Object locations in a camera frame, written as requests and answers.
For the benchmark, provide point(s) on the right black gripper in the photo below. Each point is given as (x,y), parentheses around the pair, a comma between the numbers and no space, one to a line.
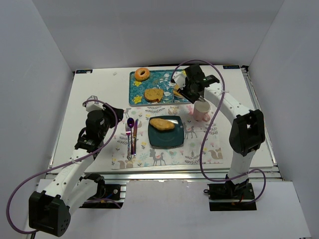
(187,90)

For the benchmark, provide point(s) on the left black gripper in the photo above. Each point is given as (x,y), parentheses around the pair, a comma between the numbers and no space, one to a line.
(112,113)

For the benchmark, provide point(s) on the brown bread slice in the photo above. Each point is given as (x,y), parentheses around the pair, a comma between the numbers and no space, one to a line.
(176,93)
(153,95)

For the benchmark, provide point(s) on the golden bread roll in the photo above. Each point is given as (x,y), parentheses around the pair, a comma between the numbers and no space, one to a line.
(161,124)

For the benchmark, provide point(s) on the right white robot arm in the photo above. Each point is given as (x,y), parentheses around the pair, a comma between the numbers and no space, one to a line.
(247,125)

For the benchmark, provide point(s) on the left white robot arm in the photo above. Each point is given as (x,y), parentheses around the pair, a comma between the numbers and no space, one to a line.
(51,209)

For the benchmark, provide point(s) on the pink mug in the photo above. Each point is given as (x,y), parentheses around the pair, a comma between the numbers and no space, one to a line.
(201,111)

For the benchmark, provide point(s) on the iridescent purple spoon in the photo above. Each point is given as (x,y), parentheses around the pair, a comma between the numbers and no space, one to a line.
(130,125)

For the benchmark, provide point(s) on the teal floral tray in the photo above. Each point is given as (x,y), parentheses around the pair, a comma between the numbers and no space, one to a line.
(158,79)

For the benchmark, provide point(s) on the iridescent knife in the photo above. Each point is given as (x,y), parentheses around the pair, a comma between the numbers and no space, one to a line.
(134,139)

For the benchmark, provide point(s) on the iridescent fork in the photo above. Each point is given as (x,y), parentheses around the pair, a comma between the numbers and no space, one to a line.
(128,134)

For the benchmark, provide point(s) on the woodland animal placemat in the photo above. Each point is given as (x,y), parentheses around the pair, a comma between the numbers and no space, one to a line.
(201,142)

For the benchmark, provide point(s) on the orange bagel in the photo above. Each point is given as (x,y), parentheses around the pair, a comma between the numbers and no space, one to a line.
(142,74)

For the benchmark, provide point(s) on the dark teal square plate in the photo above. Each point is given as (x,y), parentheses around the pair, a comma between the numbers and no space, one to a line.
(166,139)

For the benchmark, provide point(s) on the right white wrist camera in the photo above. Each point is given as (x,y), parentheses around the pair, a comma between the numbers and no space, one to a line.
(179,78)

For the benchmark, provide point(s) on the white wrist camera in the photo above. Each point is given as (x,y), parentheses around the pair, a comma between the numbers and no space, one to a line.
(92,104)
(179,78)

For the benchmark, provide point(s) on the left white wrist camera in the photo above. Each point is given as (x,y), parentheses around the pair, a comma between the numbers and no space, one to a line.
(92,104)

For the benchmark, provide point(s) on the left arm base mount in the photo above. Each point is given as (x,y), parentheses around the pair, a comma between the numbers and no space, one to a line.
(108,196)

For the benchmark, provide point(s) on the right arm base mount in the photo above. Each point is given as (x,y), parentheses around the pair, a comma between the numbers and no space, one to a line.
(230,197)

